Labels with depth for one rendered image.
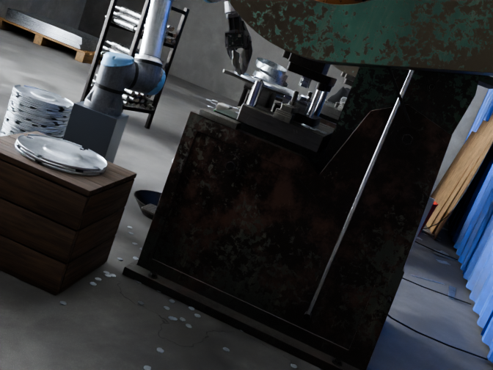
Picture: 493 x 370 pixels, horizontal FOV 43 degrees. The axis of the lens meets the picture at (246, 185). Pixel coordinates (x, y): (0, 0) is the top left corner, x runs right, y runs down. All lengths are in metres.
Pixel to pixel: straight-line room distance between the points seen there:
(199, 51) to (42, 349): 7.93
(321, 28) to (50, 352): 1.15
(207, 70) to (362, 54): 7.58
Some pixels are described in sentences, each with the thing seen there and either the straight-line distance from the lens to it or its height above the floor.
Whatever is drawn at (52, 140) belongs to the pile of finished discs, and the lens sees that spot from 2.23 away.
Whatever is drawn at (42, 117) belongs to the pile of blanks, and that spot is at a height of 0.23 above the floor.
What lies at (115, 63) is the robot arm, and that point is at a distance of 2.53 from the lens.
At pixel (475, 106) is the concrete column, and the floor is 1.09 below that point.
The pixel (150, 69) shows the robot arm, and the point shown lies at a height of 0.66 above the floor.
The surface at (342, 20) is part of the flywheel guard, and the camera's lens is 1.87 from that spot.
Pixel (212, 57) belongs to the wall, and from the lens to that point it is 9.35.
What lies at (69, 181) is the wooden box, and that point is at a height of 0.35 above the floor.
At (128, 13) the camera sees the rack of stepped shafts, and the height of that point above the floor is 0.77.
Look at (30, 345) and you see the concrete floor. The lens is 1.77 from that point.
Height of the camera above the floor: 0.92
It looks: 12 degrees down
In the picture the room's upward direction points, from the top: 21 degrees clockwise
